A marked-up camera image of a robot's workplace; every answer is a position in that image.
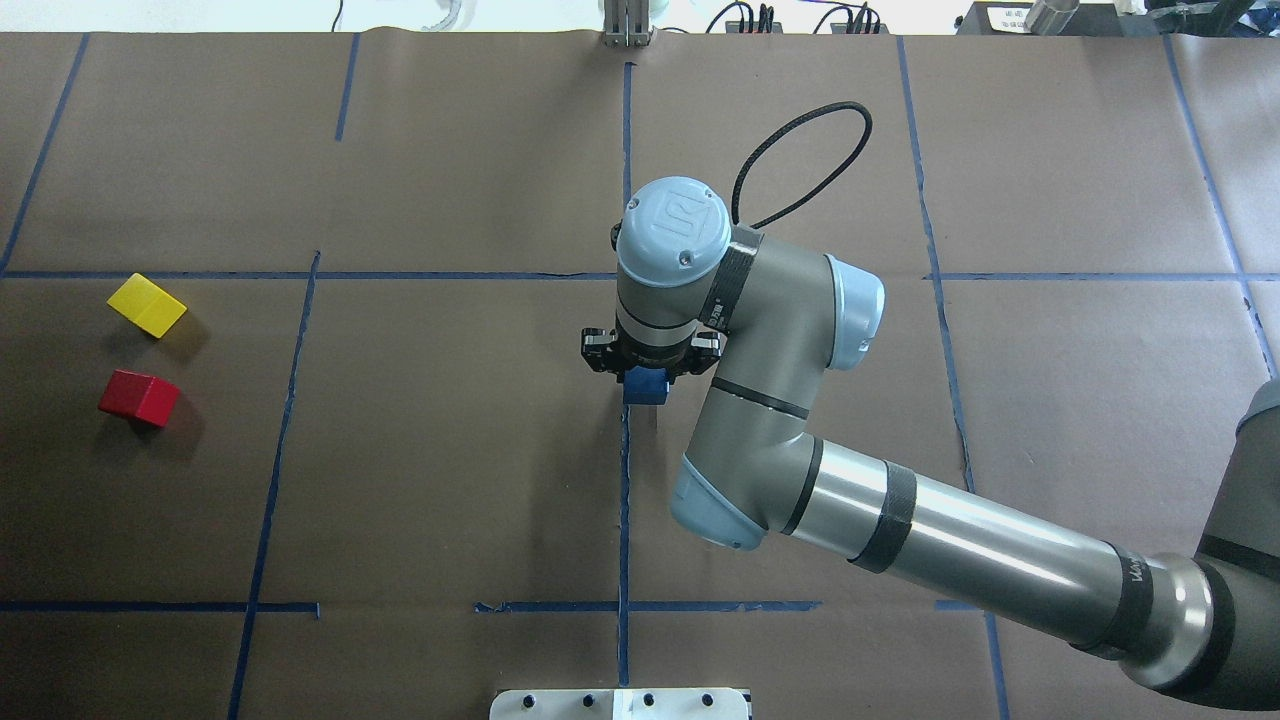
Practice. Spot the blue cube block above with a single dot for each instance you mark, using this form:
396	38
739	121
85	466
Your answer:
645	386

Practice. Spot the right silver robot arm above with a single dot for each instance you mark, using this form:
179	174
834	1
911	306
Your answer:
698	293

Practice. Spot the aluminium frame post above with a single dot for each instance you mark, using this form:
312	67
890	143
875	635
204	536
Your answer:
626	23

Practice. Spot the black box on table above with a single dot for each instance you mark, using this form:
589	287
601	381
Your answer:
1006	18

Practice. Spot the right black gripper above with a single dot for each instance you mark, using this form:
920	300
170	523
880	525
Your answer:
602	353

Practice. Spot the metal cylinder weight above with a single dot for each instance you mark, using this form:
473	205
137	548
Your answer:
1049	17

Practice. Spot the red cube block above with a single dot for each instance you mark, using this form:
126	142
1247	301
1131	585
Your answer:
139	397

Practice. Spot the white mounting pole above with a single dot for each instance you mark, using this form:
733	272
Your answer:
623	703

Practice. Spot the yellow cube block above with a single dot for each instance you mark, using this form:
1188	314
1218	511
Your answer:
147	305

